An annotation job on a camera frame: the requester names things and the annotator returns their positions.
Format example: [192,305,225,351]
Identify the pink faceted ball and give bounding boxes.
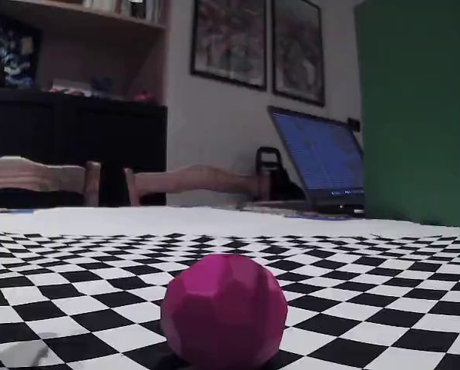
[160,253,290,367]

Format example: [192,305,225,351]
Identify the right wooden chair back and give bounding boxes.
[123,163,272,207]

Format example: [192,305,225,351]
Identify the wooden chair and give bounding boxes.
[0,155,102,210]
[123,163,272,207]

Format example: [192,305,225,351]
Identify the black laptop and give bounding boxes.
[267,105,366,216]

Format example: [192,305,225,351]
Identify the black white checkerboard mat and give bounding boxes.
[0,206,460,370]

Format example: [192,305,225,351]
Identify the black cabinet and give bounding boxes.
[0,86,169,209]

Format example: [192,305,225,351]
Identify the wide black framed picture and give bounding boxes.
[190,0,269,93]

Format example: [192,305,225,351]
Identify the narrow black framed picture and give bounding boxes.
[271,0,327,108]

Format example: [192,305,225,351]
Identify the small blue object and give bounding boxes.
[92,75,116,93]

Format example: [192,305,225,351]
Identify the white pink flat items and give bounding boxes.
[44,78,94,96]

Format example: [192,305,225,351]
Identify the row of upright books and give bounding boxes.
[81,0,165,21]

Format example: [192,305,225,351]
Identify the left wooden chair back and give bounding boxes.
[0,155,102,210]

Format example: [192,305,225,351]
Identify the blue swirly painting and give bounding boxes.
[0,15,42,89]

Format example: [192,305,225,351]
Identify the black bag with handle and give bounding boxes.
[254,146,308,202]

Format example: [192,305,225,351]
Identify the wooden wall shelf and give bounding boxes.
[0,0,170,102]

